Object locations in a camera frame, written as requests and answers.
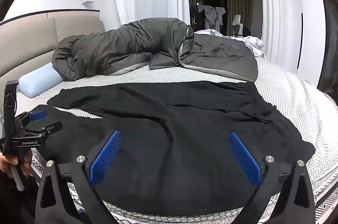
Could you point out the olive striped curtain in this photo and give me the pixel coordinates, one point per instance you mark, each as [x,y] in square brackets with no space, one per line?
[237,2]

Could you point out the person's left hand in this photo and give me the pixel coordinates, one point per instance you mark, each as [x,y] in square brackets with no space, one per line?
[5,164]

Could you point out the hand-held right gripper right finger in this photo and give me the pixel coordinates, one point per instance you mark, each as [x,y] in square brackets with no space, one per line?
[244,156]

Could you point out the bed with honeycomb sheet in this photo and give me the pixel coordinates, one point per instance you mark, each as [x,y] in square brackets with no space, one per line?
[290,97]

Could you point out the light blue pillow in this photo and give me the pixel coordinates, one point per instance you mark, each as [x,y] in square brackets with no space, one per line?
[37,78]

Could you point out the white chair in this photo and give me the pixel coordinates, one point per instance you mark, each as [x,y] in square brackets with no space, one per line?
[237,22]

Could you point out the white hanging garment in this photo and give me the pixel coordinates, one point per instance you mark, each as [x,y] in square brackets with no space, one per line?
[220,14]

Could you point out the beige padded headboard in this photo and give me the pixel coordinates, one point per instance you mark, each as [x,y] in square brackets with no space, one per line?
[26,41]

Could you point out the grey duvet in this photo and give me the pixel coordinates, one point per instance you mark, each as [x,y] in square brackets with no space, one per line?
[118,47]

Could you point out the grey hanging garment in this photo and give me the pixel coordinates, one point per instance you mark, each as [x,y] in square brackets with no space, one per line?
[208,14]

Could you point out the person's left forearm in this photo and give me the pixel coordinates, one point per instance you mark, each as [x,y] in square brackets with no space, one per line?
[15,202]

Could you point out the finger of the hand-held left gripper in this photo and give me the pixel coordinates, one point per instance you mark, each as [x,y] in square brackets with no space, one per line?
[38,115]
[51,127]

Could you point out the black pants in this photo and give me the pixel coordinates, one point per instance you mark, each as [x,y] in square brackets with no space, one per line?
[169,121]

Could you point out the narrow white curtain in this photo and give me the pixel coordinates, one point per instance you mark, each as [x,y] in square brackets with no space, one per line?
[269,2]

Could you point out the white wardrobe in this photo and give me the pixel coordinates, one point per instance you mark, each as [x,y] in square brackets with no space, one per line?
[309,28]

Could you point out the crumpled white sheet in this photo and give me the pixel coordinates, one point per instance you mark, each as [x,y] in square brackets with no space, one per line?
[253,43]

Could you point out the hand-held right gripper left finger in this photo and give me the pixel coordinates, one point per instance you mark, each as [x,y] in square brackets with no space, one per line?
[105,155]

